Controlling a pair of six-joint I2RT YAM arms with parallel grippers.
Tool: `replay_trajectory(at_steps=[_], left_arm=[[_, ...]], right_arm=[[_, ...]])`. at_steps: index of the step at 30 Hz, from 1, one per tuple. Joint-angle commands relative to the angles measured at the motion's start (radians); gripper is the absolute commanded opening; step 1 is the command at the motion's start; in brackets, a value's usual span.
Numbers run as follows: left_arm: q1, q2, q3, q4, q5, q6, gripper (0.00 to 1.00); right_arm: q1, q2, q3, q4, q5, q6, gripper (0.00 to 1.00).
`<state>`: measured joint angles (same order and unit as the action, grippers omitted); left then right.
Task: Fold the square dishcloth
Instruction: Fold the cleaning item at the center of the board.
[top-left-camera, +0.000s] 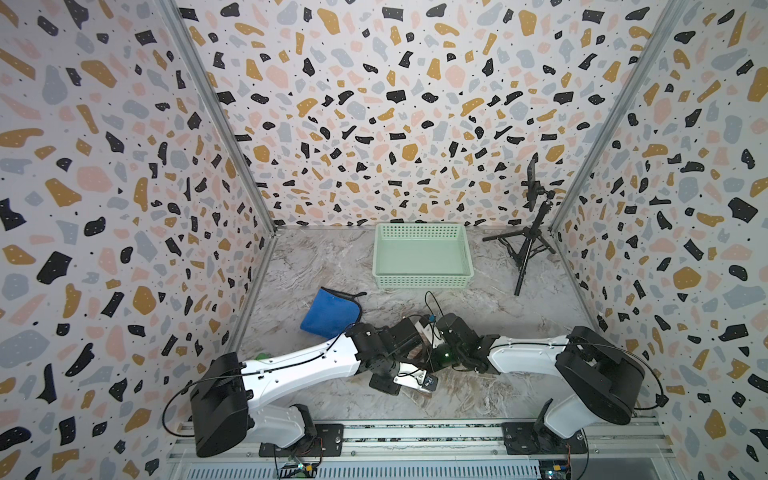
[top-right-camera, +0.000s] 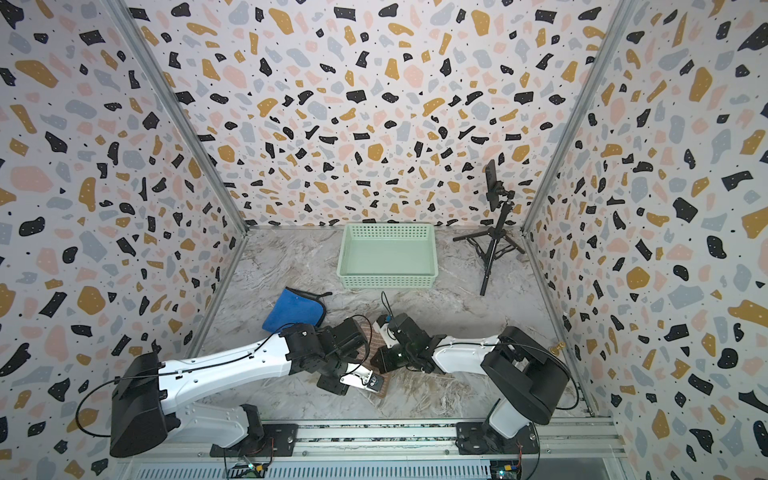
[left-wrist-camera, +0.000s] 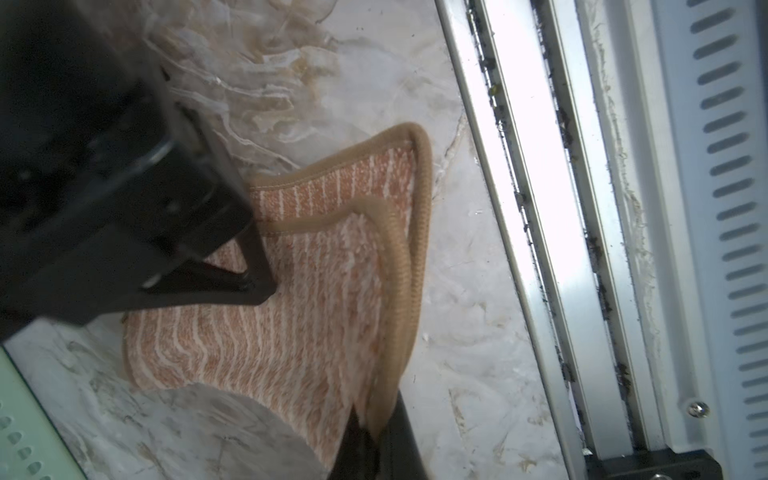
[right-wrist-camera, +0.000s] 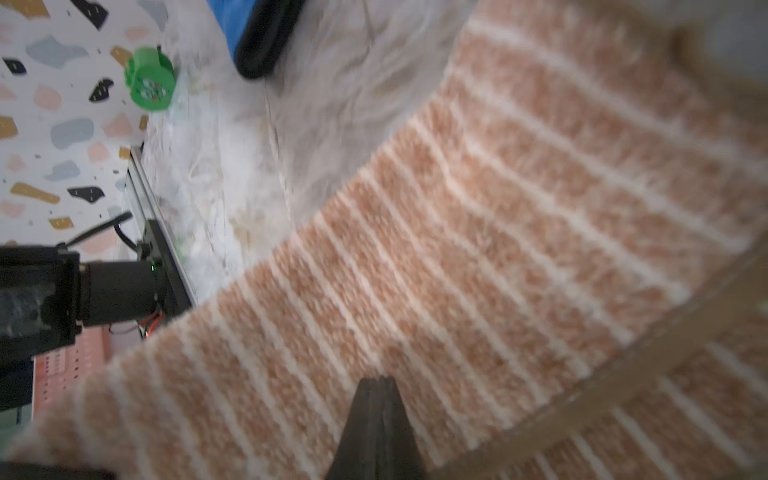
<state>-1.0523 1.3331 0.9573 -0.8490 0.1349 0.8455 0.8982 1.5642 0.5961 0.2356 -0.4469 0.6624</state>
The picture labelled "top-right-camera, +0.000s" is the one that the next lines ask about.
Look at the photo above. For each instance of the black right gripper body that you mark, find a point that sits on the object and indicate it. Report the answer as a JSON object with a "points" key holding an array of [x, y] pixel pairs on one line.
{"points": [[393, 357]]}

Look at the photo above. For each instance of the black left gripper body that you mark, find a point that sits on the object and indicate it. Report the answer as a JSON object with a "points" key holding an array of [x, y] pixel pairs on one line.
{"points": [[333, 382]]}

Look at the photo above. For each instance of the blue dishcloth with black trim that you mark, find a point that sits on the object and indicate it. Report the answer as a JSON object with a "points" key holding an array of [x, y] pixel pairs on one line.
{"points": [[295, 307]]}

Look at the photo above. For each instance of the pink striped dishcloth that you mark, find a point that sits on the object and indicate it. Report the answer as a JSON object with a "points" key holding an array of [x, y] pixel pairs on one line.
{"points": [[373, 341]]}

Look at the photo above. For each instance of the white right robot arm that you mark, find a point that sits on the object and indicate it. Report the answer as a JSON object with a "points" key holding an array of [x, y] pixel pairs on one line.
{"points": [[531, 380]]}

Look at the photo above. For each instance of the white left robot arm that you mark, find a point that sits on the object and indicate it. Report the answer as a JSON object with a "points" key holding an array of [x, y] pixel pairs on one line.
{"points": [[156, 401]]}

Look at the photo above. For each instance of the mint green plastic basket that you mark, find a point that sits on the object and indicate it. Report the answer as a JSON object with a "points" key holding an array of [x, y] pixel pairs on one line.
{"points": [[388, 256]]}

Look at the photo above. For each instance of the left green circuit board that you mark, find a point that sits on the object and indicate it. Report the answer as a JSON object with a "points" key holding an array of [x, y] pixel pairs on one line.
{"points": [[247, 468]]}

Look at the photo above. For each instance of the green circuit board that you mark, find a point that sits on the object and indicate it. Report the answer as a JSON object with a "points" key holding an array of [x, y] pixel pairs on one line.
{"points": [[247, 468], [505, 470]]}

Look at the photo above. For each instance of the right green circuit board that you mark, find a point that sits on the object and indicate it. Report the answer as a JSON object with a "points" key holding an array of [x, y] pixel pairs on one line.
{"points": [[505, 470]]}

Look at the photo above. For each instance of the phone on tripod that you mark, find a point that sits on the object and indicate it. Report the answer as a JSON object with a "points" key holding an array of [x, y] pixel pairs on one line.
{"points": [[492, 195]]}

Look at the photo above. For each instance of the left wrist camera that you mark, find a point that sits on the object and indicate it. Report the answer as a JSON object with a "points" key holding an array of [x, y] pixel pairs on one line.
{"points": [[363, 378]]}

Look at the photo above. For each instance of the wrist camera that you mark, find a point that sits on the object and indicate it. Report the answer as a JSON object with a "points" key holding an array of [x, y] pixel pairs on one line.
{"points": [[384, 330], [363, 378]]}

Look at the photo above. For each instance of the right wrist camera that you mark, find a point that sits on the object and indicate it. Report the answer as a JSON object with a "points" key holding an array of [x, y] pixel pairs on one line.
{"points": [[384, 330]]}

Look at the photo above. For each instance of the black camera tripod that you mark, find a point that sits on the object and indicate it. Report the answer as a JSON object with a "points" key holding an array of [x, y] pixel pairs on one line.
{"points": [[501, 243]]}

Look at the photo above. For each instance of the brass knob on wall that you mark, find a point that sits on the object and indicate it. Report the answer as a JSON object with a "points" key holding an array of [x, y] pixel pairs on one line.
{"points": [[558, 349]]}

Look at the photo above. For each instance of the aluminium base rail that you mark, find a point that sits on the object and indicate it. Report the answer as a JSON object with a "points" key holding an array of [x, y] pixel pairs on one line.
{"points": [[567, 448]]}

